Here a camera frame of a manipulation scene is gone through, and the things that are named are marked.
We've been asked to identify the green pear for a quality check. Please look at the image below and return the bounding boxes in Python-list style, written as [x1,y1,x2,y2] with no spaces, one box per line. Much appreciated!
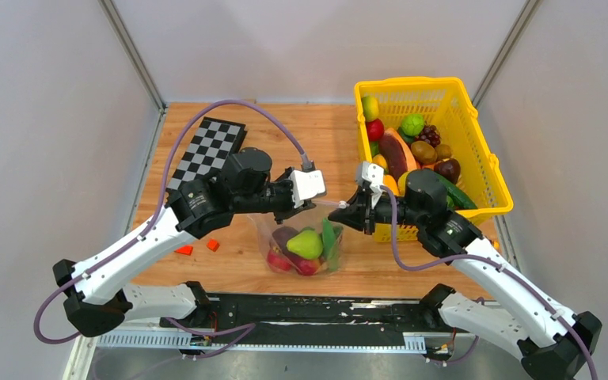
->
[287,230,324,259]

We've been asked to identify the brown kiwi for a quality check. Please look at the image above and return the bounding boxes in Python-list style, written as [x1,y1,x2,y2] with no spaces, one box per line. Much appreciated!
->
[435,144,453,161]

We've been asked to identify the small orange cube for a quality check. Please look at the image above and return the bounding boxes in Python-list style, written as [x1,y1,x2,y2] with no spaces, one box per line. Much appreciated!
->
[206,239,220,252]

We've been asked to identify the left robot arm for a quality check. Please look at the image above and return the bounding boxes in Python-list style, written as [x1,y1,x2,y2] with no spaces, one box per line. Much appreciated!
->
[53,148,325,337]

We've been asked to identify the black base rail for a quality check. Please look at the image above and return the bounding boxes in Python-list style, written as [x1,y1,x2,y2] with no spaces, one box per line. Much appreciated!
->
[78,293,546,355]

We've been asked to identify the clear zip top bag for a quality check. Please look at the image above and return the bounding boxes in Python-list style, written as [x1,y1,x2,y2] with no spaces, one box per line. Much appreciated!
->
[249,200,344,277]

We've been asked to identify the long green cucumber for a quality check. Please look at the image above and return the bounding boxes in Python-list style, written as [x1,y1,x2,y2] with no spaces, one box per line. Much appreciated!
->
[321,218,343,272]

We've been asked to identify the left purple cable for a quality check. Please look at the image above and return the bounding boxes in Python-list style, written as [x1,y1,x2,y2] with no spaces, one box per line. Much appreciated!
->
[33,99,316,346]

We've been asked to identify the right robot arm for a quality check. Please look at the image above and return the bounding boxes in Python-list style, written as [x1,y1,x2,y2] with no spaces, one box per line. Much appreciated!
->
[329,168,602,379]

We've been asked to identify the yellow green mango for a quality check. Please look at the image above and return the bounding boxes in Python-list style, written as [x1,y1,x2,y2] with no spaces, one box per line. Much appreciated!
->
[361,95,379,122]

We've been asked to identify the yellow plastic basket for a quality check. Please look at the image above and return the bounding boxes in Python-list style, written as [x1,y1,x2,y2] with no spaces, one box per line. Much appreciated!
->
[354,77,514,226]

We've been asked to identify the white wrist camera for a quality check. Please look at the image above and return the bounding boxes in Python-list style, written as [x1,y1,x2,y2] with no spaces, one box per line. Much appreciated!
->
[355,161,385,209]
[288,169,327,208]

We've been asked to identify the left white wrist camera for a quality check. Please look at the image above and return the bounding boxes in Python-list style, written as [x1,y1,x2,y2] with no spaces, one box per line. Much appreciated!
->
[288,169,327,208]

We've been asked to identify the light green vegetable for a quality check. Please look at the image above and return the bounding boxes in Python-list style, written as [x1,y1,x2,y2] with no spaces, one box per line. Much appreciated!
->
[400,113,426,137]

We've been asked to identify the black white chessboard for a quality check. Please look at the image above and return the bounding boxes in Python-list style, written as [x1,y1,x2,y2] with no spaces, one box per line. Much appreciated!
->
[166,116,247,191]

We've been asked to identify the dark green cucumber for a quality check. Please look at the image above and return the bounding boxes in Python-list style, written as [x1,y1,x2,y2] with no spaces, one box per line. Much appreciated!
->
[435,173,477,210]

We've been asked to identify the orange flat block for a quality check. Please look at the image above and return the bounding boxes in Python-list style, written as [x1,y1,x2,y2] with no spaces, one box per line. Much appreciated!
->
[174,245,193,256]

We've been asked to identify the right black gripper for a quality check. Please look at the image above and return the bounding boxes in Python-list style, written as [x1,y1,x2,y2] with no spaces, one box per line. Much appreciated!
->
[327,186,424,236]

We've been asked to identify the red tomato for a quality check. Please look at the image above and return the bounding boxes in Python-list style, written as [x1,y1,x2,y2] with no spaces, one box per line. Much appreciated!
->
[294,256,321,276]

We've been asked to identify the brown potato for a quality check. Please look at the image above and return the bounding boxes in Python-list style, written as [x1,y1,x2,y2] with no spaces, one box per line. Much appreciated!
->
[410,140,438,165]

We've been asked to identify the red apple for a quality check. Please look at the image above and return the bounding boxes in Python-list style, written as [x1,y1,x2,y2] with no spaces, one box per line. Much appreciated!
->
[266,249,292,272]

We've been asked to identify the dark red grape bunch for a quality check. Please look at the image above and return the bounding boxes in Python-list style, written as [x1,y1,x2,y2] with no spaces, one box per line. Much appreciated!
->
[416,124,441,147]

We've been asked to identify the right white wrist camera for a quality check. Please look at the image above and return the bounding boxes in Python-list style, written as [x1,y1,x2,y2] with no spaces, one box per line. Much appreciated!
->
[355,161,385,209]

